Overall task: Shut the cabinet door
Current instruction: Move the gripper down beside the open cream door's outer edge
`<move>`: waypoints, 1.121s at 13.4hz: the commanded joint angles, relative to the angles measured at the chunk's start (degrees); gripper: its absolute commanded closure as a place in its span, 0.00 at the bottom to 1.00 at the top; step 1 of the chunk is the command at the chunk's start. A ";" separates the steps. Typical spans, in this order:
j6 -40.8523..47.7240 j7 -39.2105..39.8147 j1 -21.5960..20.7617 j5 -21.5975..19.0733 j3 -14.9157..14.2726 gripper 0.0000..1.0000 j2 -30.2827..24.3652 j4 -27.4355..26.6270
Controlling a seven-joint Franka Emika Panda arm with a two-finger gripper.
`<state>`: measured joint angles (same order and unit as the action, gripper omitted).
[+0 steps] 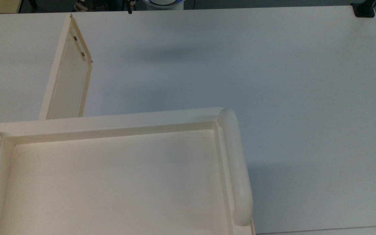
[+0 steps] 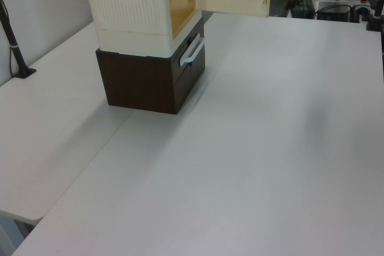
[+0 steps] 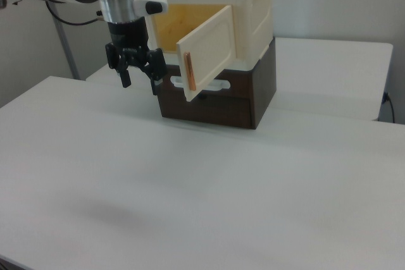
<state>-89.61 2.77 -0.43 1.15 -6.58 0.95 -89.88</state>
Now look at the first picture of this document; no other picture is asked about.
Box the white coiled cable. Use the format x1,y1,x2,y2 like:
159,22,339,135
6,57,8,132
74,0,94,10

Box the cream cabinet door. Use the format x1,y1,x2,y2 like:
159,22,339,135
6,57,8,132
39,14,93,120

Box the cream plastic cabinet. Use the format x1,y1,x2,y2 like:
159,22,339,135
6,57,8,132
0,107,256,235

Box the black table clamp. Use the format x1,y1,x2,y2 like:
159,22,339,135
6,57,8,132
351,0,376,18

